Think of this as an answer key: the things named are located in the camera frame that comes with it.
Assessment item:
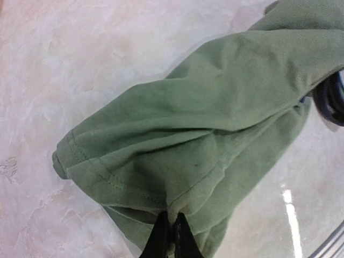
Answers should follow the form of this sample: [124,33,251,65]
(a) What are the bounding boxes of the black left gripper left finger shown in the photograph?
[141,211,170,258]

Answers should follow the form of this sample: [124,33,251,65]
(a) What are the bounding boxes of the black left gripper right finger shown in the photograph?
[173,213,204,258]

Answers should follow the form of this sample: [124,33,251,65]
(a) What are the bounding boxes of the green sleeveless shirt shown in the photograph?
[52,1,343,257]

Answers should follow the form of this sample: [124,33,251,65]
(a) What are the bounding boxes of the aluminium front rail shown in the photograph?
[309,221,344,258]

